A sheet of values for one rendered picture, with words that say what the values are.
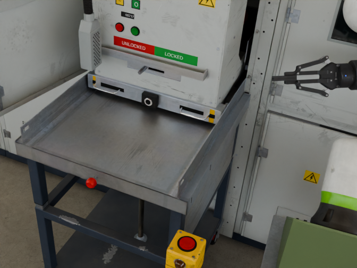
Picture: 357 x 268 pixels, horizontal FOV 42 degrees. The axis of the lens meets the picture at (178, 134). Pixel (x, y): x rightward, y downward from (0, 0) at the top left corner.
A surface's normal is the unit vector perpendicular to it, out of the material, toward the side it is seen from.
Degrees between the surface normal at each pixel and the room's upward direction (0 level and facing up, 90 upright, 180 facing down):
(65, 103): 90
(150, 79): 90
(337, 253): 90
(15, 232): 0
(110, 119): 0
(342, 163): 53
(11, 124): 90
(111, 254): 0
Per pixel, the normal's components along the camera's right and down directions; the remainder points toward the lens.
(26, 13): 0.82, 0.38
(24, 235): 0.07, -0.80
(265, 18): -0.39, 0.53
